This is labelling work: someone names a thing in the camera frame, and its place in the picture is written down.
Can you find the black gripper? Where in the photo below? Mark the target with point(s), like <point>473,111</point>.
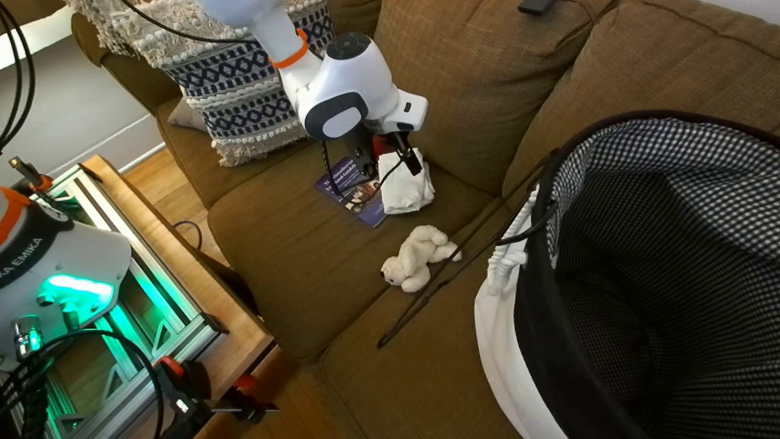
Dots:
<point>365,146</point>

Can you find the white towel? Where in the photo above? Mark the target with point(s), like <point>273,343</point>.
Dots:
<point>407,188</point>

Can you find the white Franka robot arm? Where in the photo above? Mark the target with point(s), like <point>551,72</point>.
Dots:
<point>348,80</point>

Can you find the small red object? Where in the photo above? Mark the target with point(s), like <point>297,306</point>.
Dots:
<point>375,146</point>

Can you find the purple book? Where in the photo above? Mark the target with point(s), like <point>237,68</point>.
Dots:
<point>348,196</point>

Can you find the white plush toy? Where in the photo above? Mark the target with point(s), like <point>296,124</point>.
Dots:
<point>418,257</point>

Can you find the brown fabric sofa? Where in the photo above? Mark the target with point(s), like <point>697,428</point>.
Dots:
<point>325,268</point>

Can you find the fringed cream blue patterned pillow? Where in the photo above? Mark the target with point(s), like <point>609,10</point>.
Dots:
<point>235,89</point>

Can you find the wooden table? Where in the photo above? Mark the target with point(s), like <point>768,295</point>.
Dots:
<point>202,275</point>

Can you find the red black clamp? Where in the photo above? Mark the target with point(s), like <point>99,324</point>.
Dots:
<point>183,380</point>
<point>244,401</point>

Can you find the white black laundry basket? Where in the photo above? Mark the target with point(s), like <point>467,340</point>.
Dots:
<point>648,283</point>

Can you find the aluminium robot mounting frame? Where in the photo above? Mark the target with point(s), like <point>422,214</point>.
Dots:
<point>155,324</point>

